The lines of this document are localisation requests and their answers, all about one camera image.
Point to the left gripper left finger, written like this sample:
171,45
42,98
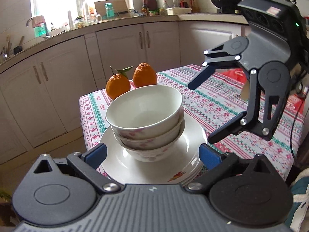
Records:
85,165

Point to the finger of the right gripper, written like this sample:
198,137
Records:
203,75
233,126

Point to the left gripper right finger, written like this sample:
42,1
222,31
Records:
218,165

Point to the white bowl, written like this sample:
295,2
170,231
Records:
151,155
145,112
156,142

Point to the large white fruit-print plate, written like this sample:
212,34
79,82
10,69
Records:
193,175

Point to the patterned tablecloth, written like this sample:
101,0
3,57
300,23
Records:
214,103

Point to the bumpy orange without leaf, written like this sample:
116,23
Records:
144,75

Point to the red snack gift box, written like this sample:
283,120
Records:
294,101

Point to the black wok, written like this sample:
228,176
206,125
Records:
226,6

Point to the white rectangular container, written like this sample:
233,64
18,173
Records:
178,10

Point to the orange with leaf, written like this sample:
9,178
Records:
118,83

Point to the dark soy sauce bottle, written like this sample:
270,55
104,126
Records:
145,9

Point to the knife block with knives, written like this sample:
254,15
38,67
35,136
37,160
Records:
152,4

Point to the wooden cutting board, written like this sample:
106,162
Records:
120,8

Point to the teal bottle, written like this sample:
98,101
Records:
109,10

